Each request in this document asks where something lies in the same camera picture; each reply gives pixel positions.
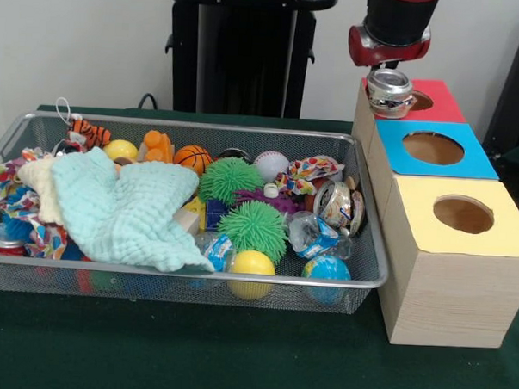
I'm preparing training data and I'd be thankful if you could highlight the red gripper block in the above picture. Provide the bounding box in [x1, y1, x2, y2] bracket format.
[347, 23, 432, 70]

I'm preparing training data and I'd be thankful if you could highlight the crushed silver can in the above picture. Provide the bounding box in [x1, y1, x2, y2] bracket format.
[365, 68, 417, 120]
[312, 179, 368, 238]

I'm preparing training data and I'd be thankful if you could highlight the shallow mesh bin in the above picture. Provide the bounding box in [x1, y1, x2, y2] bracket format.
[0, 108, 396, 318]

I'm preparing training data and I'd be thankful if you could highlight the wooden three-hole box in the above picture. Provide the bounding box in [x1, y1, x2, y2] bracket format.
[343, 77, 519, 349]

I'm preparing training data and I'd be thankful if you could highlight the green spiky ball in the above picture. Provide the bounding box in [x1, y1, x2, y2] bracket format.
[197, 156, 266, 207]
[216, 200, 291, 264]

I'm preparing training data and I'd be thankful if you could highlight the small orange basketball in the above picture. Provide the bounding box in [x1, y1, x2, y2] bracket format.
[172, 145, 214, 176]

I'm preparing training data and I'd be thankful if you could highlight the blue globe ball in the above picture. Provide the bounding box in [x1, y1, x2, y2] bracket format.
[300, 254, 353, 306]

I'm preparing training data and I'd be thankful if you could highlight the yellow ball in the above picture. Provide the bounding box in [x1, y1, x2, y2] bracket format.
[102, 139, 140, 164]
[226, 249, 279, 302]

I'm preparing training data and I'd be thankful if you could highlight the mint waffle cloth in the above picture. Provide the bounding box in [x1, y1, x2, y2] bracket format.
[47, 145, 222, 275]

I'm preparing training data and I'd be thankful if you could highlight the tiger plush toy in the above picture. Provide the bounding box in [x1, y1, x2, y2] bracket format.
[67, 114, 114, 150]

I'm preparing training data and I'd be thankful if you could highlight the cream cloth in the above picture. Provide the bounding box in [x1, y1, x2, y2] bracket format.
[15, 156, 68, 226]

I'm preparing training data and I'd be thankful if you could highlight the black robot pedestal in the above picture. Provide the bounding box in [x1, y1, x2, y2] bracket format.
[153, 0, 340, 120]

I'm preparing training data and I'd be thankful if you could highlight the black cable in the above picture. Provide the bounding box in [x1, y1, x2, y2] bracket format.
[137, 92, 163, 111]

